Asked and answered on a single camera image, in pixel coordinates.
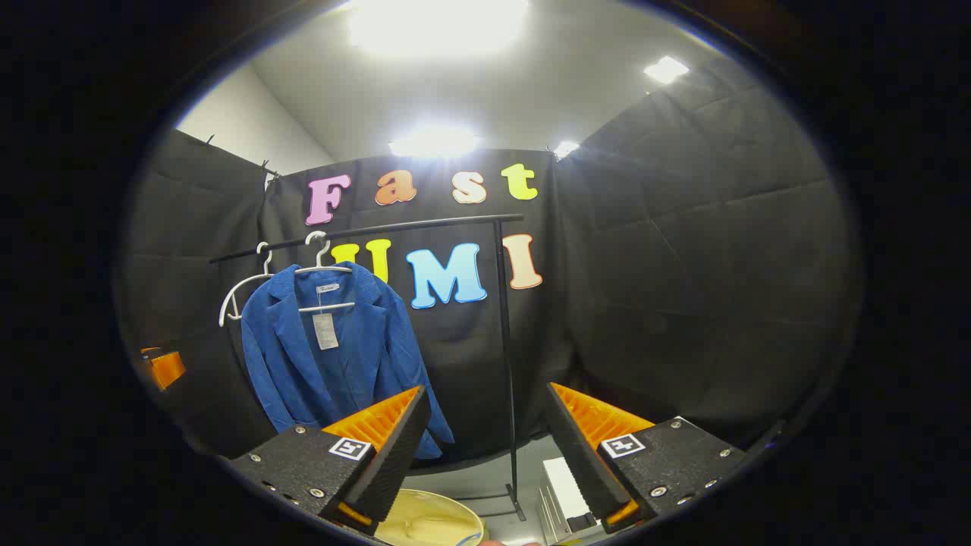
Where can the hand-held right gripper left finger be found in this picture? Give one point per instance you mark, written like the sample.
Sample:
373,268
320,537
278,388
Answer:
402,455

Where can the black metal clothes rack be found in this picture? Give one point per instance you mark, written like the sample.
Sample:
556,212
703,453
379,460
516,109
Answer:
504,341

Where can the cream laundry hamper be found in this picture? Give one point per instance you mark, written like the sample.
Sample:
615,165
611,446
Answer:
425,519

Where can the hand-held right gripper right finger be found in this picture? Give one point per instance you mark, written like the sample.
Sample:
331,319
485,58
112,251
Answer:
580,455

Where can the ceiling light panel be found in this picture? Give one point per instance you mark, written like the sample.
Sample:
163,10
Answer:
436,26
666,69
566,149
432,142

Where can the white box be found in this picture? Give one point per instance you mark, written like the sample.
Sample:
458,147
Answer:
565,481

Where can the black backdrop cloth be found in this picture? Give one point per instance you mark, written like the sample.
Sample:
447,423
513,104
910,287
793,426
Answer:
683,265

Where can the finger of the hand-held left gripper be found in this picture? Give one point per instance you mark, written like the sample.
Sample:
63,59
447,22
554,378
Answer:
167,369

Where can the white plastic hanger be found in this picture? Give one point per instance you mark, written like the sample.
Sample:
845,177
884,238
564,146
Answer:
268,267
326,268

